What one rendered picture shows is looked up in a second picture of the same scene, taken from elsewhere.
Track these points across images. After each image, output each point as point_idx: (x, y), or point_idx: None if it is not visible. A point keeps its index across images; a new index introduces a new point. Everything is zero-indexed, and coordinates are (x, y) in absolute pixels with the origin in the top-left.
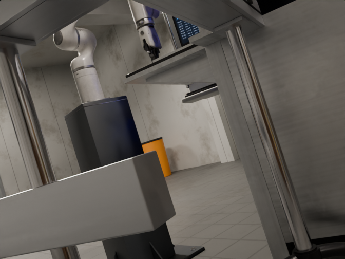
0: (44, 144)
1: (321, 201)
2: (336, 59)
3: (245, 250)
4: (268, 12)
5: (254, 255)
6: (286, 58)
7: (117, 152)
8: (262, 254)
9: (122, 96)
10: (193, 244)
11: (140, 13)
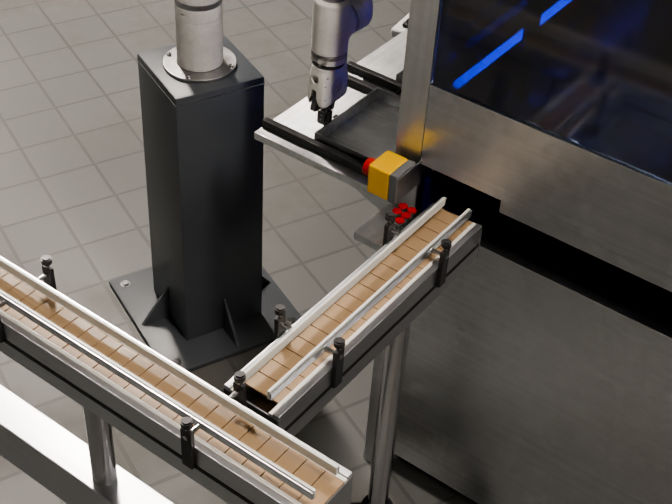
0: (113, 455)
1: (442, 448)
2: (533, 358)
3: (356, 381)
4: (489, 250)
5: (359, 405)
6: (482, 310)
7: (214, 176)
8: (368, 410)
9: (255, 80)
10: (299, 297)
11: (326, 47)
